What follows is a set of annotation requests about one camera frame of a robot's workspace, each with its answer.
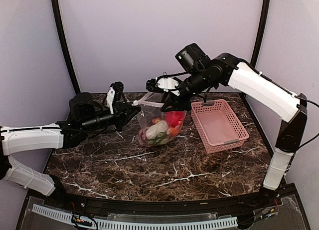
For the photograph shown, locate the white slotted cable duct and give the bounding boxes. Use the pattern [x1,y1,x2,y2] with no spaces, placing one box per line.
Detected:
[32,204,238,230]

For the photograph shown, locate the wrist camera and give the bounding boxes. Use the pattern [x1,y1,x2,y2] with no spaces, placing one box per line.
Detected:
[146,77,181,96]
[104,81,124,114]

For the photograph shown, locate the yellow peach toy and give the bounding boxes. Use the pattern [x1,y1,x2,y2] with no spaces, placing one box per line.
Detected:
[152,117,161,125]

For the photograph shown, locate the right black frame post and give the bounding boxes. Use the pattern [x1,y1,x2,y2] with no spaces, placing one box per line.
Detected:
[250,0,270,67]

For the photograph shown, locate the wrinkled white radish toy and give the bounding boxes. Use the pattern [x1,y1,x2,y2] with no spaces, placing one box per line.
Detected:
[146,120,169,140]

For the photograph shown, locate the black front rail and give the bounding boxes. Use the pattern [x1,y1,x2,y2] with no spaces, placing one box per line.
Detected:
[52,194,262,216]

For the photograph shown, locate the pink plastic basket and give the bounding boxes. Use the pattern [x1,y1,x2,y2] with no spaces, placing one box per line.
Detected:
[191,99,249,154]

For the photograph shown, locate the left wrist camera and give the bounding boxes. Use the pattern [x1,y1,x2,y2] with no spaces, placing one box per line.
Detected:
[104,81,124,114]

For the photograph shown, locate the clear zip top bag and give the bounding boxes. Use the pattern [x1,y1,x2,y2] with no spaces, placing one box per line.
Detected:
[137,92,186,147]

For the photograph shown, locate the red tomato toy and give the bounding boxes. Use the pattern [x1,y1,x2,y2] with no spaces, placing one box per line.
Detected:
[165,111,185,128]

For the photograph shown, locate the red round fruit toy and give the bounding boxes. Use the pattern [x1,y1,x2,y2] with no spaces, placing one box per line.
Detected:
[138,130,148,144]

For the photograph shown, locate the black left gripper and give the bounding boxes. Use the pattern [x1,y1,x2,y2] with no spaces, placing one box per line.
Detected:
[81,102,142,134]

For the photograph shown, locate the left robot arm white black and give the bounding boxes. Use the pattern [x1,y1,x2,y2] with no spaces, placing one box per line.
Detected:
[0,89,141,208]

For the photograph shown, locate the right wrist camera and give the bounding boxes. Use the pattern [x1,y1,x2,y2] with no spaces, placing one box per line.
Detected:
[146,77,181,96]

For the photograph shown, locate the left black frame post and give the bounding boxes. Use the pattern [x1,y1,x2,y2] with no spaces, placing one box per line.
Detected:
[51,0,81,94]

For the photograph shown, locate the black frame post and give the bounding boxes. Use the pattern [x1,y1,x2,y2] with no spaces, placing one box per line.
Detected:
[51,0,81,94]
[250,0,270,67]

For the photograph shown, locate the orange fruit toy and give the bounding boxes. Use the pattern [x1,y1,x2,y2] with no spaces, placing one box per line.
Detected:
[169,126,181,136]

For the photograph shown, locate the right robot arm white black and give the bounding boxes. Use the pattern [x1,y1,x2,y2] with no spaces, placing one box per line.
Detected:
[155,43,308,207]

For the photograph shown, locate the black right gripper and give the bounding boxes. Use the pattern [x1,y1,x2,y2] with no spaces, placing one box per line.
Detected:
[160,67,215,112]

